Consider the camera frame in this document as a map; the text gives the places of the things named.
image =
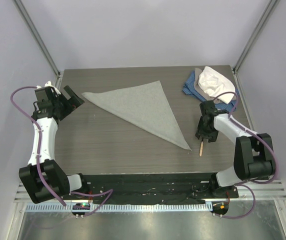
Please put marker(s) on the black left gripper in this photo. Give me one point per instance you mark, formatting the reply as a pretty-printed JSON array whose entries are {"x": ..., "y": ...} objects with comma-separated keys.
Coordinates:
[{"x": 75, "y": 103}]

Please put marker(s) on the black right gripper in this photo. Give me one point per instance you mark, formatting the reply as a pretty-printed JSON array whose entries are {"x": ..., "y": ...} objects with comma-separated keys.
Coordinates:
[{"x": 212, "y": 136}]

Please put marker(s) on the wooden handled spoon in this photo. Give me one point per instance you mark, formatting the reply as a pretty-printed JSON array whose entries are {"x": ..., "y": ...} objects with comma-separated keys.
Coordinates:
[{"x": 201, "y": 148}]

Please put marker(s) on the grey cloth napkin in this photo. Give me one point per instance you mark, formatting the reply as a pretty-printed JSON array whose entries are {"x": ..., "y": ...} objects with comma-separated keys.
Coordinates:
[{"x": 145, "y": 106}]

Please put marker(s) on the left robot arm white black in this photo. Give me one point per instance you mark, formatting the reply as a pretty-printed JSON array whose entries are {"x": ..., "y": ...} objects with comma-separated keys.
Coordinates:
[{"x": 43, "y": 178}]

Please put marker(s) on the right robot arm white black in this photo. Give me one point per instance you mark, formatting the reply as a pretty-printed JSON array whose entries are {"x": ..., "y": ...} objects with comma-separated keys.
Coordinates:
[{"x": 254, "y": 157}]

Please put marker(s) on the blue checked cloth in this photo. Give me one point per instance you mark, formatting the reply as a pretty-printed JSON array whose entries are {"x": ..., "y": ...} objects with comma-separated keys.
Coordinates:
[{"x": 189, "y": 90}]

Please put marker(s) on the white cloth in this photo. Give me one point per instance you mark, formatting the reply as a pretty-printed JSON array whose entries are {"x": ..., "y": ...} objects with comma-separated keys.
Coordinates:
[{"x": 216, "y": 85}]

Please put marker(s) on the beige grey cloth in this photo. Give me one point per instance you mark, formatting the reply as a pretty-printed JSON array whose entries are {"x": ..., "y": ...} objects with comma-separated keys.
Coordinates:
[{"x": 198, "y": 91}]

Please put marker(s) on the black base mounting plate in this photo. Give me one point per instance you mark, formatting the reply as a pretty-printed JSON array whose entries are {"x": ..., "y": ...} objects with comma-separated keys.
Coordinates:
[{"x": 157, "y": 188}]

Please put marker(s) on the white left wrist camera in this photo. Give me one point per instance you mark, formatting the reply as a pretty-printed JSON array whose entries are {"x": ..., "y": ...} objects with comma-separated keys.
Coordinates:
[{"x": 49, "y": 85}]

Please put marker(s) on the front aluminium frame rail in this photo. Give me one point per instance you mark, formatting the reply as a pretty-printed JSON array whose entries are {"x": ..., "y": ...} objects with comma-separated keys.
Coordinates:
[{"x": 270, "y": 191}]

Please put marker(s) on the left aluminium frame post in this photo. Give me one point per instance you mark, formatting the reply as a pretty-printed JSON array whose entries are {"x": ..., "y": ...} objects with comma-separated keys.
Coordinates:
[{"x": 36, "y": 36}]

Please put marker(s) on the aluminium frame post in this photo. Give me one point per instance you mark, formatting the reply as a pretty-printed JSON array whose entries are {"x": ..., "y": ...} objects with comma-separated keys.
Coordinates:
[
  {"x": 36, "y": 36},
  {"x": 259, "y": 27}
]

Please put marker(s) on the white slotted cable duct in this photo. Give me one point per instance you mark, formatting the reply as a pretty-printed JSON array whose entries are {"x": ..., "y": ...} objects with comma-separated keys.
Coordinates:
[{"x": 116, "y": 208}]

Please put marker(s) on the right aluminium frame post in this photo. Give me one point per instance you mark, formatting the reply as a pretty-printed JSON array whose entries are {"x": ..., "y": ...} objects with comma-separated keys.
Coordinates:
[{"x": 259, "y": 27}]

